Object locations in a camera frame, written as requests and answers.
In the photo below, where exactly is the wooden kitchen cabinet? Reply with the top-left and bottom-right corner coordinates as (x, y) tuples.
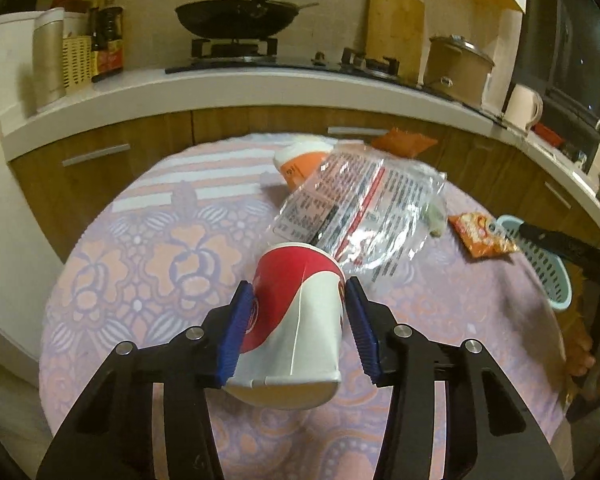
(7, 107), (600, 266)

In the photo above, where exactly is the brown pot with lid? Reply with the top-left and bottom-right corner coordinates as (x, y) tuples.
(422, 34), (496, 108)

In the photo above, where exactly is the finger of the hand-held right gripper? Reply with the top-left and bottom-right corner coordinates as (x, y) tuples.
(517, 224), (600, 281)

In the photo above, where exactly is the dark window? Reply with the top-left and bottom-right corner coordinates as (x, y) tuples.
(510, 0), (600, 126)

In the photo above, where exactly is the slim dark sauce bottle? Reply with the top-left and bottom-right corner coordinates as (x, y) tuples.
(89, 5), (103, 83)

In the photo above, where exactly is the orange pictured snack packet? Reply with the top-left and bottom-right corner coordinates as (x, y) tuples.
(447, 212), (521, 261)

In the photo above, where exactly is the yellow slotted utensil holder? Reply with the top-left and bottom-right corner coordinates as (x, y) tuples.
(61, 35), (93, 95)

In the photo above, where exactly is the light blue plastic basket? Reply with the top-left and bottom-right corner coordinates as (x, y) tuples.
(495, 214), (573, 313)

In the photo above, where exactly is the black wok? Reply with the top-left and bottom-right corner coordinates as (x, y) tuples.
(174, 0), (313, 41)

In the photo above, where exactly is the red and white paper cup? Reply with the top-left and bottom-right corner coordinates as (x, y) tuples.
(225, 241), (347, 409)

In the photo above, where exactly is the wide dark sauce bottle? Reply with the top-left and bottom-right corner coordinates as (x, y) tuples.
(100, 0), (126, 78)

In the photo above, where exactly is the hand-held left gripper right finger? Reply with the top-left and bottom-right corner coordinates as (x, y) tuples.
(345, 276), (566, 480)

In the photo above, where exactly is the white electric kettle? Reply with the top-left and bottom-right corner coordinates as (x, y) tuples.
(502, 83), (544, 133)

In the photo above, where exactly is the green vegetable stem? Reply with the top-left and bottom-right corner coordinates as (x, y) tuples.
(427, 195), (448, 238)

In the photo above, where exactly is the red container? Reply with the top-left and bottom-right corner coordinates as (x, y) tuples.
(534, 122), (563, 146)

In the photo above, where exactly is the white refrigerator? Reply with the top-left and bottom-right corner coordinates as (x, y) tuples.
(0, 12), (63, 361)

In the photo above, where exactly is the metal cabinet handle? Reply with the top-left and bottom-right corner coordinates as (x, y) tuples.
(327, 126), (388, 137)
(61, 144), (131, 167)
(544, 180), (572, 209)

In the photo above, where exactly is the plain orange snack packet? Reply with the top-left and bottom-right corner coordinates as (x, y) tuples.
(370, 127), (438, 157)

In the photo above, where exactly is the clear printed plastic bag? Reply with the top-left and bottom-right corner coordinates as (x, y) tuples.
(269, 142), (448, 286)

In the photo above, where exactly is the wooden cutting board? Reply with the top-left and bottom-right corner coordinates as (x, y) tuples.
(364, 0), (426, 78)

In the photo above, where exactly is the steel canister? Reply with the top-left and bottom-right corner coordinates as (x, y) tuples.
(32, 7), (67, 111)

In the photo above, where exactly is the white jar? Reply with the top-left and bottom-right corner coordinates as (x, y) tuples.
(62, 10), (91, 38)

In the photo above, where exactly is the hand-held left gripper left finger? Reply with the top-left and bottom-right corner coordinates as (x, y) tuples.
(35, 282), (255, 480)

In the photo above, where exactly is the person's right hand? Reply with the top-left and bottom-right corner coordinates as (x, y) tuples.
(564, 320), (599, 389)

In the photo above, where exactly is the black gas stove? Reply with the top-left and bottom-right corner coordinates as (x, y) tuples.
(165, 37), (501, 121)

